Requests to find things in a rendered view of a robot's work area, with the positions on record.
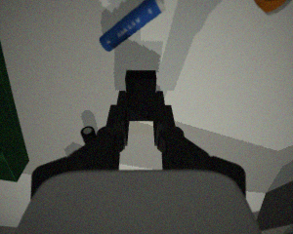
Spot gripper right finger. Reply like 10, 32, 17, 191
153, 91, 246, 198

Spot green three-compartment bin rack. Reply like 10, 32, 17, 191
0, 42, 29, 182

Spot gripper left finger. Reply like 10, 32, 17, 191
30, 91, 129, 200

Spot orange cylinder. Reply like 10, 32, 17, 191
254, 0, 292, 16

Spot blue battery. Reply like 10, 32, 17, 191
100, 0, 165, 52

